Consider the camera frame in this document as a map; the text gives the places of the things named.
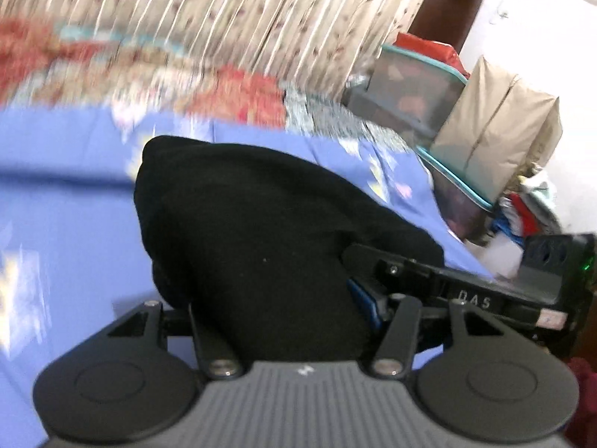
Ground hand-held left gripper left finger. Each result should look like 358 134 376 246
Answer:
108 299 244 380

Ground black pants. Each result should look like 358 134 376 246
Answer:
133 135 446 362

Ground red floral quilt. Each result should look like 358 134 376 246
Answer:
0 16 416 155

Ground dark wooden cabinet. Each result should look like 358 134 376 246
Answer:
409 0 487 54

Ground dark red cloth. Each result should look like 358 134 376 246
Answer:
562 357 597 448

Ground beige floral curtain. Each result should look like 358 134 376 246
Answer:
0 0 444 99

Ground beige fabric bag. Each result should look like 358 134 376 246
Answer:
429 55 560 199

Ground blue patterned bedsheet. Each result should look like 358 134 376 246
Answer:
0 103 497 448

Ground large teal-lidded storage box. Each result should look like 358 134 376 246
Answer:
415 144 497 246

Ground pile of mixed clothes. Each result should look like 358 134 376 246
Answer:
487 163 565 243

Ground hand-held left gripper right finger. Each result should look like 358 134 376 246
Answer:
346 278 510 380

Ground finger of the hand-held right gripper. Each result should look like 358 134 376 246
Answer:
340 242 446 292

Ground white cardboard box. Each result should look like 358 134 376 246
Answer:
482 233 525 278

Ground small teal-lidded storage box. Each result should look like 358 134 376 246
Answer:
345 44 469 136

